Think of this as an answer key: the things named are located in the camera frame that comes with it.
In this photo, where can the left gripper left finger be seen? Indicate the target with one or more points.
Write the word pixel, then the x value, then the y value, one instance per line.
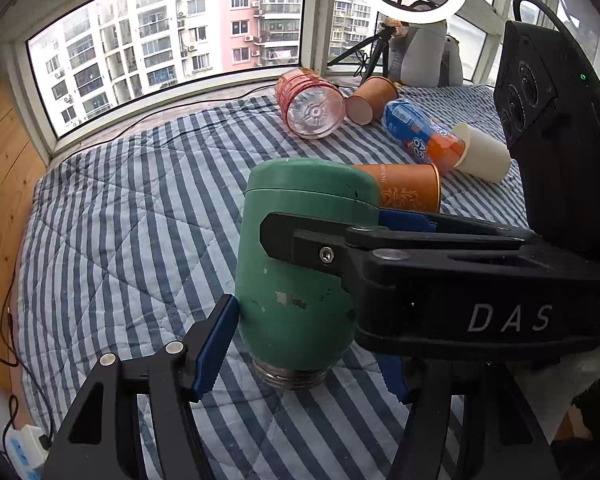
pixel 100 435

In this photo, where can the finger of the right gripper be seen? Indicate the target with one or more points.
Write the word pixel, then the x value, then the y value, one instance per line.
pixel 414 221
pixel 310 243

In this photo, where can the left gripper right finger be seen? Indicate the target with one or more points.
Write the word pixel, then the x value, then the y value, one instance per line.
pixel 501 437

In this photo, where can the green thermos cup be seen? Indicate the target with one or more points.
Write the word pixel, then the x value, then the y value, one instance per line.
pixel 296 323

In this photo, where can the near brown paper cup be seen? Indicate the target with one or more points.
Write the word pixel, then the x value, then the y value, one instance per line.
pixel 407 187

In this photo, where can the brown paper cup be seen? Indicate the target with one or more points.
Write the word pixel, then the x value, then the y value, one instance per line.
pixel 407 187
pixel 368 101

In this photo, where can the white paper cup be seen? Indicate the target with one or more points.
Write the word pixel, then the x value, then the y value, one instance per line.
pixel 484 157

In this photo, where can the far brown paper cup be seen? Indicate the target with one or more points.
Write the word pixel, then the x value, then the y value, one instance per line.
pixel 368 101

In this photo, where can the white power strip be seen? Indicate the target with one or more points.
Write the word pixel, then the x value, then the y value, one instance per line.
pixel 26 452

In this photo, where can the blue orange snack can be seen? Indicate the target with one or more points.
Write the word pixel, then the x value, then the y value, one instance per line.
pixel 423 137

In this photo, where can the pink clear plastic bottle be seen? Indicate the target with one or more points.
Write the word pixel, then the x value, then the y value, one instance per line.
pixel 311 107

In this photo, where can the small grey penguin plush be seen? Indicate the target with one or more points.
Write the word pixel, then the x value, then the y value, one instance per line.
pixel 451 69

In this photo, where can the large grey penguin plush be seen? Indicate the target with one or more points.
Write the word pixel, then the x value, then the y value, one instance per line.
pixel 415 53

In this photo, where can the black tripod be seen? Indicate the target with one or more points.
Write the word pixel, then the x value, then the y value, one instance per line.
pixel 369 53

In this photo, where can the wooden board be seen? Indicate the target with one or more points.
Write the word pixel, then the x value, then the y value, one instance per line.
pixel 2 209

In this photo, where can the black camera box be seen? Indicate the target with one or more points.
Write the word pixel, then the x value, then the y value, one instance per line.
pixel 548 98

